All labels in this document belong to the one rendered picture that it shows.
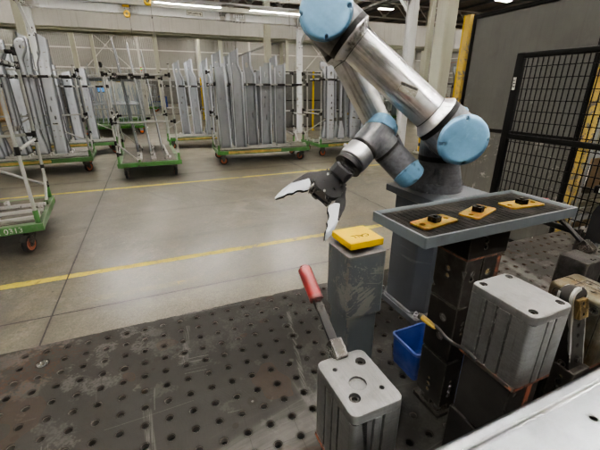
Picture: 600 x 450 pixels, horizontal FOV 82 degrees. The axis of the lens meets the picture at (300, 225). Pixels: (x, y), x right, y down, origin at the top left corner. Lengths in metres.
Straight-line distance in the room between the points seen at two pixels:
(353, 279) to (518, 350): 0.23
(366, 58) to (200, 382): 0.86
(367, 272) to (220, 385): 0.53
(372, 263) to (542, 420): 0.28
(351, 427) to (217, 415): 0.51
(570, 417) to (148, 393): 0.82
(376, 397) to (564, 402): 0.27
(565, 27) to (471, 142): 2.44
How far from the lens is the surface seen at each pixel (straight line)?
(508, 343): 0.57
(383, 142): 0.89
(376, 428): 0.44
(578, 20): 3.26
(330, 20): 0.86
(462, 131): 0.89
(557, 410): 0.59
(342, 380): 0.44
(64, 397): 1.06
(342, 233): 0.55
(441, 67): 8.53
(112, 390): 1.03
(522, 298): 0.56
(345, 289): 0.55
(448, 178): 1.05
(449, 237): 0.58
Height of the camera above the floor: 1.37
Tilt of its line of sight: 21 degrees down
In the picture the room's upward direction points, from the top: straight up
